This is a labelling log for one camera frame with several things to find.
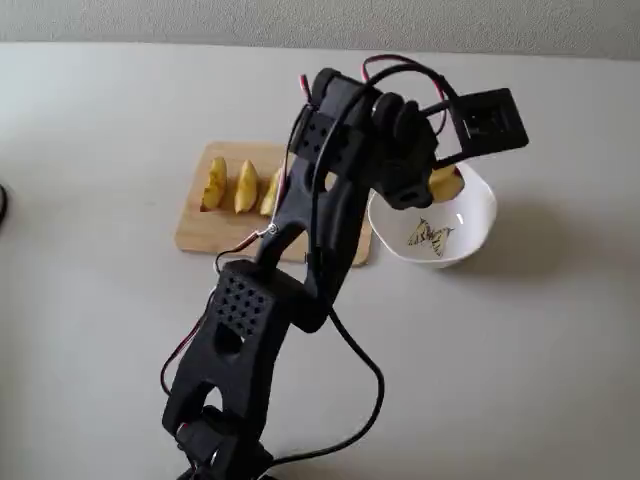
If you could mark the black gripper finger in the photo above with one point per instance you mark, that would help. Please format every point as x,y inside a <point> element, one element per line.
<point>410,192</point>

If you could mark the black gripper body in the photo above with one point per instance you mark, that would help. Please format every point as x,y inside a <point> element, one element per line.
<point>411,192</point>

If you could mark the large yellow apple slice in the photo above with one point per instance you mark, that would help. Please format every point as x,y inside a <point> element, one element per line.
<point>445,187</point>

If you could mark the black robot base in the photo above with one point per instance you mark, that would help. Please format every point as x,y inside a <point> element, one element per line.
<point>230,470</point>

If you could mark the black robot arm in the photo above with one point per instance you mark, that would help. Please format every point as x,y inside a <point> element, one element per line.
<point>250,340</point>

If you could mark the white butterfly print bowl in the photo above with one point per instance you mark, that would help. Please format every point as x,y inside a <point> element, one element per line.
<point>470,235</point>

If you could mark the wooden cutting board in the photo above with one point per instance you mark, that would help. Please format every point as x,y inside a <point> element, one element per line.
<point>225,235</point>

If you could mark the browned yellow apple slice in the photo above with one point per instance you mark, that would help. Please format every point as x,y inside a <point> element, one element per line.
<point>215,182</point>

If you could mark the black round object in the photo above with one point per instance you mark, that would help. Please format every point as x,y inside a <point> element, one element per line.
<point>2,205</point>

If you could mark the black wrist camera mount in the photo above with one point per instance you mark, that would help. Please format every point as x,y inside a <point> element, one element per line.
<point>492,122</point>

